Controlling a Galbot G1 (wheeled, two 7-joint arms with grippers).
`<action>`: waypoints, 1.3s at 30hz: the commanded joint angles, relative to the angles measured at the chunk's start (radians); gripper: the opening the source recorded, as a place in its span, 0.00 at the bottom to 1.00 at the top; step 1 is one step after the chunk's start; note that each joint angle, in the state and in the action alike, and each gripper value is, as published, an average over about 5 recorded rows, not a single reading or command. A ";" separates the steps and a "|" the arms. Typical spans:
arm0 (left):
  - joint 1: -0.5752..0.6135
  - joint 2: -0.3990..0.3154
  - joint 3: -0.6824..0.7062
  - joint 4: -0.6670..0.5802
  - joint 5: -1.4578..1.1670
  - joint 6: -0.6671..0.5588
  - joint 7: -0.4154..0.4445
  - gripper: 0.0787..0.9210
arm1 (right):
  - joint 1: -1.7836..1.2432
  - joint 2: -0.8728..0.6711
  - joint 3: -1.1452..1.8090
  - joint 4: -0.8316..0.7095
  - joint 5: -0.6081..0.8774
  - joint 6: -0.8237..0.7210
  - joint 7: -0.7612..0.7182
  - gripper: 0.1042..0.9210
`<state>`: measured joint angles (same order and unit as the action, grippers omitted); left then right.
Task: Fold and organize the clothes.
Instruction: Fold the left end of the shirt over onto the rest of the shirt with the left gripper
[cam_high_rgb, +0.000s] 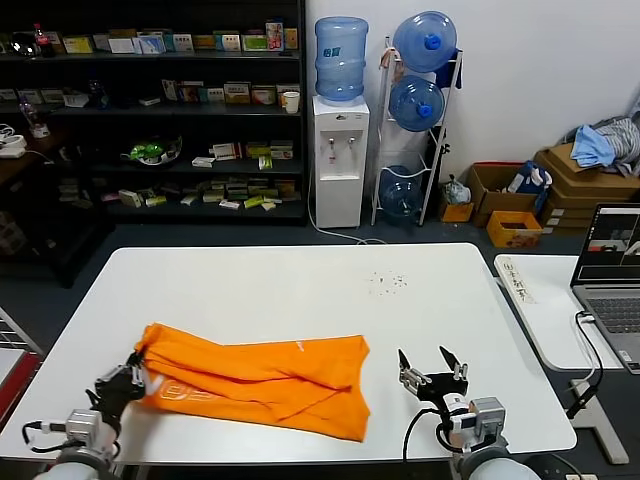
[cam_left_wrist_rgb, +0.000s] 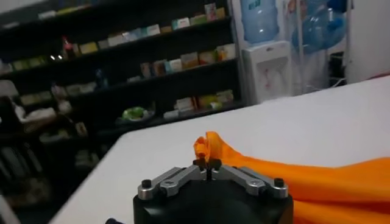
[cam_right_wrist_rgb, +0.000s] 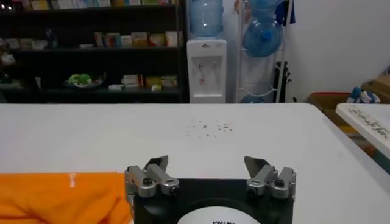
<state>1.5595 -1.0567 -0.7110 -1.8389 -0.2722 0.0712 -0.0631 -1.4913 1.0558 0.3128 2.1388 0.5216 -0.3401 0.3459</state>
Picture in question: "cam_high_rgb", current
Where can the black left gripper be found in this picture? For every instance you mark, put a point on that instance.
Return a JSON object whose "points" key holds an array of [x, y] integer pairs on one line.
{"points": [[112, 392]]}

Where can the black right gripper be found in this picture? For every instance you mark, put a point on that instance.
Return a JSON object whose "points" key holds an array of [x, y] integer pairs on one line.
{"points": [[445, 387]]}

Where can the orange t-shirt white print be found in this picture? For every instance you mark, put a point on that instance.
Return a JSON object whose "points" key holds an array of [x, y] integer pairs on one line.
{"points": [[260, 380]]}

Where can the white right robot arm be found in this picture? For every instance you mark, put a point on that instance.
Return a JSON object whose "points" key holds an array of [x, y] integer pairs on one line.
{"points": [[495, 467]]}

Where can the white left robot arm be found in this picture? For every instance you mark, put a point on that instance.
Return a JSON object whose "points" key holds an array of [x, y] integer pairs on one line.
{"points": [[80, 465]]}

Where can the red white cart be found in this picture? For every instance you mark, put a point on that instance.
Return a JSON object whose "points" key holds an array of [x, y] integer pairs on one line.
{"points": [[10, 365]]}

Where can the paper strip with writing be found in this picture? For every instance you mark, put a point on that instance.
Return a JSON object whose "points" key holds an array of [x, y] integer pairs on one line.
{"points": [[517, 282]]}

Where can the white side table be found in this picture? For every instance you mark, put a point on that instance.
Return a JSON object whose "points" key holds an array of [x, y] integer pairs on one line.
{"points": [[545, 300]]}

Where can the black low shelf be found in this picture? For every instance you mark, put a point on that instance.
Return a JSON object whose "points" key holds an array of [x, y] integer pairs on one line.
{"points": [[60, 235]]}

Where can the orange cardboard box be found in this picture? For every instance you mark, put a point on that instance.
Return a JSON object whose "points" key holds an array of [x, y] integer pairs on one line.
{"points": [[515, 235]]}

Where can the small yellow cardboard box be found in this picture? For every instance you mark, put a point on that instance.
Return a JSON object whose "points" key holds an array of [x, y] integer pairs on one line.
{"points": [[457, 212]]}

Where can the cream white box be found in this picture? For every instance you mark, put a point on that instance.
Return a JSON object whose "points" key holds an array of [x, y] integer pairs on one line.
{"points": [[130, 198]]}

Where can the lime green flat box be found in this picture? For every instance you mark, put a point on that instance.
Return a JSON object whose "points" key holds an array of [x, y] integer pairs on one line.
{"points": [[155, 201], [254, 202]]}

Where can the grey plastic bag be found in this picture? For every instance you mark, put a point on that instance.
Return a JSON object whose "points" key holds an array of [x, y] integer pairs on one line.
{"points": [[457, 191]]}

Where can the grey laptop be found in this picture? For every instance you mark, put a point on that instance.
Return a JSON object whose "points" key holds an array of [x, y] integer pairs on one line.
{"points": [[607, 305]]}

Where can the open brown cardboard box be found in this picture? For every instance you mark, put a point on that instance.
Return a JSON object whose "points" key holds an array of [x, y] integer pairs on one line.
{"points": [[492, 192]]}

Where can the red white flat box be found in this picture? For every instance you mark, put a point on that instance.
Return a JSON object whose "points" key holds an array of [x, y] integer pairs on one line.
{"points": [[230, 204]]}

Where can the blue white bag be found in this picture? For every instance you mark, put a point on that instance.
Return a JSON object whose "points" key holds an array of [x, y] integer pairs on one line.
{"points": [[530, 182]]}

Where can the bowl with green items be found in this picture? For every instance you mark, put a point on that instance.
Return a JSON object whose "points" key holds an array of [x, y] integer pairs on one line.
{"points": [[150, 151]]}

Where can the small white flat box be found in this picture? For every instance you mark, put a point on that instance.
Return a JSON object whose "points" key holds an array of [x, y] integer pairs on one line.
{"points": [[204, 161]]}

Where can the black tripod stand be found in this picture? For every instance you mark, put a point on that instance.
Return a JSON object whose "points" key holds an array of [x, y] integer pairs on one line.
{"points": [[442, 147]]}

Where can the stacked brown cardboard boxes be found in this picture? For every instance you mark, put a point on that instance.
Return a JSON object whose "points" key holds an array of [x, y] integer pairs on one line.
{"points": [[575, 192]]}

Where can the white water dispenser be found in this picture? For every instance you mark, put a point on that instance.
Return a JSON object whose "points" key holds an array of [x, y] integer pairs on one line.
{"points": [[340, 165]]}

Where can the red white medicine box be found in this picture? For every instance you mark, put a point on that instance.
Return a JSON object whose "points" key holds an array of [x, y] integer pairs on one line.
{"points": [[227, 151]]}

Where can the black shelving unit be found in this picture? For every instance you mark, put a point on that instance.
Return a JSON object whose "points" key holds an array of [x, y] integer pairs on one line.
{"points": [[125, 125]]}

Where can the white metal jug rack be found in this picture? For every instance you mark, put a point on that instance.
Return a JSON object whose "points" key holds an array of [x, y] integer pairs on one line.
{"points": [[385, 130]]}

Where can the small upright green box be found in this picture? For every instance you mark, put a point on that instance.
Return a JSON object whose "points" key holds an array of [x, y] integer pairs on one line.
{"points": [[265, 162]]}

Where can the light blue garment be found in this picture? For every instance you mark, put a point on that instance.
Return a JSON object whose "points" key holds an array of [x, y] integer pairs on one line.
{"points": [[592, 147]]}

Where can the clear plastic bottle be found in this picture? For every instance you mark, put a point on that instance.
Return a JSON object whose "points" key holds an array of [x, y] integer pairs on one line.
{"points": [[29, 112]]}

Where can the white open box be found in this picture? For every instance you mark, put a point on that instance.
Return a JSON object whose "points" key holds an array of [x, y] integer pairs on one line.
{"points": [[76, 99]]}

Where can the blue plastic bottle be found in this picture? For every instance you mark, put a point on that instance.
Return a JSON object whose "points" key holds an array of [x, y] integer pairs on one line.
{"points": [[100, 95]]}

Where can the blue white tall box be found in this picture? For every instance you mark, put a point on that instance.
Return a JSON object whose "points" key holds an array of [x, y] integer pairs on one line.
{"points": [[169, 90]]}

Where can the orange picture box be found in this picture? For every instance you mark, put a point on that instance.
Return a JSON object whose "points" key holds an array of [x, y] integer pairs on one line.
{"points": [[188, 93]]}

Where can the cream yellow box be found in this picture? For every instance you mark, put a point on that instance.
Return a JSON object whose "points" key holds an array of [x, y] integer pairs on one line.
{"points": [[237, 93]]}

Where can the grey striped garment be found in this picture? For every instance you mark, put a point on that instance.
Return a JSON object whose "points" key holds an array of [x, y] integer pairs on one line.
{"points": [[622, 135]]}

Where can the white paper cup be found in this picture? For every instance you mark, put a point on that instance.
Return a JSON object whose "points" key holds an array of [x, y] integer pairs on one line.
{"points": [[291, 102]]}

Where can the pink rag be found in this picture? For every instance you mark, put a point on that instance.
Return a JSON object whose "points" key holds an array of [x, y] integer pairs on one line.
{"points": [[389, 60]]}

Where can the blue water jug with label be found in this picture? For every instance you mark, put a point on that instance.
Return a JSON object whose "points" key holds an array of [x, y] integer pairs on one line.
{"points": [[340, 60]]}

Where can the yellow flat box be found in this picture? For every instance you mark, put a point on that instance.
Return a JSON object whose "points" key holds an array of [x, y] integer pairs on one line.
{"points": [[77, 45]]}

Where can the white box green print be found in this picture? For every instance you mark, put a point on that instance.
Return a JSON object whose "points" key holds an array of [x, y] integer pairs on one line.
{"points": [[183, 43]]}

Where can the cola bottle red label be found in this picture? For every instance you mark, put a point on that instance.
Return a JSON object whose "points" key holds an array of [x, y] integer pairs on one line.
{"points": [[42, 42]]}

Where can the shiny dark bowl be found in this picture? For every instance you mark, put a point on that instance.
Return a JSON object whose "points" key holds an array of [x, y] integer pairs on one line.
{"points": [[24, 45]]}

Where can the white box orange logo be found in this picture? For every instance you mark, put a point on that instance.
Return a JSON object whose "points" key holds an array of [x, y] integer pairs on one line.
{"points": [[228, 42]]}

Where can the orange tall box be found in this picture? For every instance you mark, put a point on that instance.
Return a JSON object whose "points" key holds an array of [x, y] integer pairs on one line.
{"points": [[291, 38]]}

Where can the colourful tall box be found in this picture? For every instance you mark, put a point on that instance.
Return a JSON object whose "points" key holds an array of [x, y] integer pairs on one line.
{"points": [[274, 36]]}

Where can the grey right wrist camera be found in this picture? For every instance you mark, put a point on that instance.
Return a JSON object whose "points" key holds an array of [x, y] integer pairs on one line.
{"points": [[489, 419]]}

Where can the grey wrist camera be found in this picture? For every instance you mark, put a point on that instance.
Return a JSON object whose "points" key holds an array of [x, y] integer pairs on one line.
{"points": [[489, 419], [81, 426]]}

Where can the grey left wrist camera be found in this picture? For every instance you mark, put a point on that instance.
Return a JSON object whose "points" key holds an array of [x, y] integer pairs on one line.
{"points": [[81, 426]]}

